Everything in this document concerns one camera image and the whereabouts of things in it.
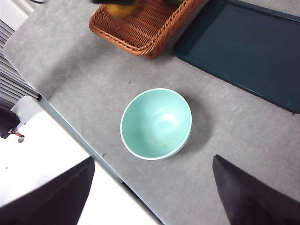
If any red wire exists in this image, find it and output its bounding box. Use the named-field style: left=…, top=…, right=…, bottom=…
left=8, top=130, right=25, bottom=138

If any dark rectangular tray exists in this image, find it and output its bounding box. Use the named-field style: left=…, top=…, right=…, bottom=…
left=173, top=0, right=300, bottom=114

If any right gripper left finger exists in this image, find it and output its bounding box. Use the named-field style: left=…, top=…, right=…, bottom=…
left=0, top=156, right=96, bottom=225

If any brown wicker basket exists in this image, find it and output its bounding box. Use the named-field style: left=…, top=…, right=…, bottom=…
left=88, top=0, right=203, bottom=59

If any black block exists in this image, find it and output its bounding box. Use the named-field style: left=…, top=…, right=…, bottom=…
left=0, top=109, right=21, bottom=139

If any teal ribbed bowl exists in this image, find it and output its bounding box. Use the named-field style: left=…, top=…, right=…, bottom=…
left=120, top=88, right=193, bottom=161

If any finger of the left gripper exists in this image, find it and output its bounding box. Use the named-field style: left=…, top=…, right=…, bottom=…
left=92, top=0, right=135, bottom=5

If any white plastic housing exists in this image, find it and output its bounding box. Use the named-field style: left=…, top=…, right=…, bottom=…
left=10, top=95, right=44, bottom=143

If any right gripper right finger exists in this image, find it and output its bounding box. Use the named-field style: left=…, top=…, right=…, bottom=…
left=212, top=154, right=300, bottom=225

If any orange-brown kiwi fruit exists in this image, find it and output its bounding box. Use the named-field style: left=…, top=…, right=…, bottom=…
left=106, top=2, right=139, bottom=20

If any grey ribbed panel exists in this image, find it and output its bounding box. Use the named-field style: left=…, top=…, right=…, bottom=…
left=0, top=20, right=43, bottom=111

